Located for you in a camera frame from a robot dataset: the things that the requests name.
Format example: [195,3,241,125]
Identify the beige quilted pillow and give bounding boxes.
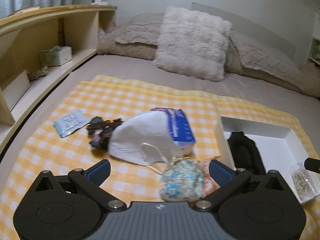
[97,13,164,61]
[225,30,319,98]

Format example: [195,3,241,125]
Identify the wooden bedside shelf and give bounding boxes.
[0,4,118,153]

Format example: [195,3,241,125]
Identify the white headboard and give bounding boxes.
[190,2,298,65]

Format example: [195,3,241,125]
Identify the light blue wipe packet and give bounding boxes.
[53,110,90,138]

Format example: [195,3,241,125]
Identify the beige quilted pillow left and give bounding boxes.
[97,13,164,61]

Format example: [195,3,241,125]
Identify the white closet shelf unit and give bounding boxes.
[302,12,319,63]

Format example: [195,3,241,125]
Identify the black fabric pouch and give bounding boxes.
[227,132,266,175]

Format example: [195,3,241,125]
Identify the clear bag of beige cord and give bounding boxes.
[290,163,317,203]

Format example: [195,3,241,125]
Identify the yellow checkered cloth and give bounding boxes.
[0,74,320,240]

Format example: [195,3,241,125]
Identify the white shallow cardboard box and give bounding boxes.
[214,116,309,197]

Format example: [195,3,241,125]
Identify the blue floral drawstring pouch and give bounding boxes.
[159,158,204,202]

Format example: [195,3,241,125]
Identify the woven item on shelf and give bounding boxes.
[28,66,48,82]

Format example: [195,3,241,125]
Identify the tissue box on shelf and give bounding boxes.
[40,46,72,67]

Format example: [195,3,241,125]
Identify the white face mask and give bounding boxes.
[108,111,183,174]

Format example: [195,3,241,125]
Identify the grey bed cover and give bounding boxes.
[0,54,320,160]

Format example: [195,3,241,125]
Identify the beige quilted pillow right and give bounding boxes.
[225,30,319,98]

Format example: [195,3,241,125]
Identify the blue floral tissue pack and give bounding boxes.
[151,107,196,155]

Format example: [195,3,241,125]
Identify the brown crocheted yarn piece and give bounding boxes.
[86,116,123,151]

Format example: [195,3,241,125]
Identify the fluffy white pillow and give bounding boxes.
[153,6,232,82]

